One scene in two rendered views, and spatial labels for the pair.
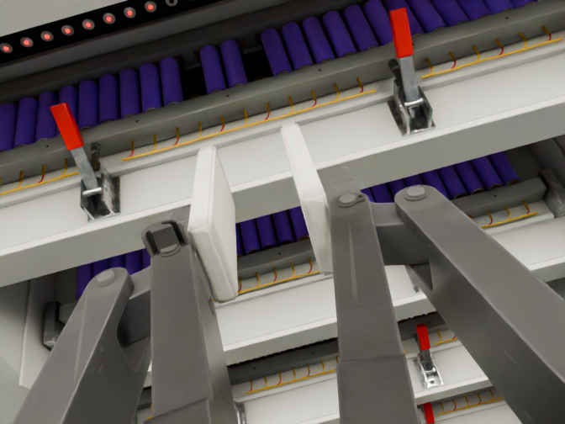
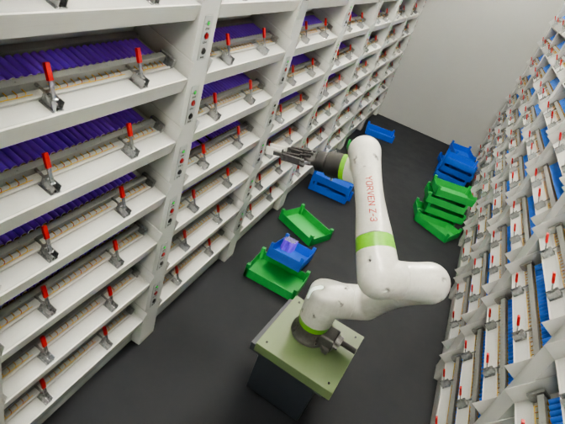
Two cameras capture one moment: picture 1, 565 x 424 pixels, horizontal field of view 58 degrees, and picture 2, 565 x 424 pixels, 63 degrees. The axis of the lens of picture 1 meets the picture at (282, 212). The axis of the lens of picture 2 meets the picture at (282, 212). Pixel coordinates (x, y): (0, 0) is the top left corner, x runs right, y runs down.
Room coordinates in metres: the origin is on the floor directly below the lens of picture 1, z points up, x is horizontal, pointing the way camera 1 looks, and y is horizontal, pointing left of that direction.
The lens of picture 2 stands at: (-0.27, 1.53, 1.61)
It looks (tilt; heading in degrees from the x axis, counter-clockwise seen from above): 32 degrees down; 282
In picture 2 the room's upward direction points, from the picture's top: 20 degrees clockwise
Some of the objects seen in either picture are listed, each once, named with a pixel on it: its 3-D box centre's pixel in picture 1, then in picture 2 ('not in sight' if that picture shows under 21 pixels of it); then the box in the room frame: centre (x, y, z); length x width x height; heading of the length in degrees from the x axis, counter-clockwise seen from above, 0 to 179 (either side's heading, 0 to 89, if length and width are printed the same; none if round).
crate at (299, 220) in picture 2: not in sight; (306, 224); (0.07, -0.94, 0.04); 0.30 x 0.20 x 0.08; 153
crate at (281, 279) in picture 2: not in sight; (277, 272); (0.04, -0.38, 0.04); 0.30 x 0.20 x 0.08; 178
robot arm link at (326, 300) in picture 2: not in sight; (324, 304); (-0.26, 0.20, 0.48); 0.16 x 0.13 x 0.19; 32
